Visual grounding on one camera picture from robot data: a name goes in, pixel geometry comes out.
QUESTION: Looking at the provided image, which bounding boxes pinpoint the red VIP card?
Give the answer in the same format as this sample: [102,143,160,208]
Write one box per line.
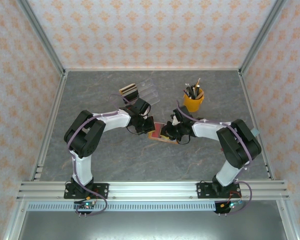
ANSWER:
[149,121,166,141]

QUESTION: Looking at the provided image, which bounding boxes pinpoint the orange leather card holder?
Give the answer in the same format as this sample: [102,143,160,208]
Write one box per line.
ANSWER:
[147,121,180,146]

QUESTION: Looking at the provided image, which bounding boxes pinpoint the clear acrylic card organizer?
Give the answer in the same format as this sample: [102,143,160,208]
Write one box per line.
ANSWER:
[118,78,161,109]

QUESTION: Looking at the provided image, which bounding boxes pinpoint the gold card black stripe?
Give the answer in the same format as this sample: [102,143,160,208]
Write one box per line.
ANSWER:
[119,86,138,96]
[118,83,137,92]

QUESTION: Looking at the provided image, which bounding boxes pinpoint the yellow pencil cup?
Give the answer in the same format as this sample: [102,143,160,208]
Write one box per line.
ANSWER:
[183,87,205,113]

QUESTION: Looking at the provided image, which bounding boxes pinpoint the black pen white tip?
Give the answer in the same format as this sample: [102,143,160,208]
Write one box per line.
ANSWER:
[184,82,193,98]

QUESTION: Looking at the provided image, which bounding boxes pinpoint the grey metal sheet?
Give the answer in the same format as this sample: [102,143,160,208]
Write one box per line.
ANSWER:
[16,211,290,240]

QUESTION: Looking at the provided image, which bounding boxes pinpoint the small green circuit board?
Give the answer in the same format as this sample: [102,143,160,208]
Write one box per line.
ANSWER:
[76,201,97,210]
[221,201,242,210]

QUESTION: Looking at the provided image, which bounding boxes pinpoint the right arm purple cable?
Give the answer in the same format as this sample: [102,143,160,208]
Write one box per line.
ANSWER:
[176,99,253,216]

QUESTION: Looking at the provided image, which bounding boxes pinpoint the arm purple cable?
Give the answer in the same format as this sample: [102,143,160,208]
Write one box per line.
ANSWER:
[66,93,131,217]
[176,99,253,216]

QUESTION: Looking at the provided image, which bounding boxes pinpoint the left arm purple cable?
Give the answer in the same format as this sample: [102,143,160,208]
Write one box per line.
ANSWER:
[66,93,131,217]

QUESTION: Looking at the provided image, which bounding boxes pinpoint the thin pale edge rail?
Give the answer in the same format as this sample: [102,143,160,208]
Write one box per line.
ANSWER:
[64,66,241,73]

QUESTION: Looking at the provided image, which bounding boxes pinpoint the aluminium mounting rail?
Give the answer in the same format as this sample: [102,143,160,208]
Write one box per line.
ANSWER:
[16,181,291,201]

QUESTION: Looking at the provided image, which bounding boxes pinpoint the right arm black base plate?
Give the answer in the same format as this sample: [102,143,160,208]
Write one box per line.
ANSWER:
[196,182,242,200]

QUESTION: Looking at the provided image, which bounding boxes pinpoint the slotted grey cable duct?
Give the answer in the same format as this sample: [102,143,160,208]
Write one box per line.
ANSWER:
[26,202,217,212]

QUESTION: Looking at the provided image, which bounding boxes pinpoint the aluminium side rail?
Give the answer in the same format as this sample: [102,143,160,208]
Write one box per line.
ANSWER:
[238,71,276,181]
[29,72,68,181]

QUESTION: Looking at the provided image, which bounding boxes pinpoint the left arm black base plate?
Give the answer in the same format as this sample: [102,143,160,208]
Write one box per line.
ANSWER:
[63,183,110,200]

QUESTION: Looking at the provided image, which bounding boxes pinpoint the aluminium frame post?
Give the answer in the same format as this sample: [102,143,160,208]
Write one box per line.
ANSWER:
[238,0,288,76]
[2,199,28,240]
[16,0,67,76]
[276,199,300,240]

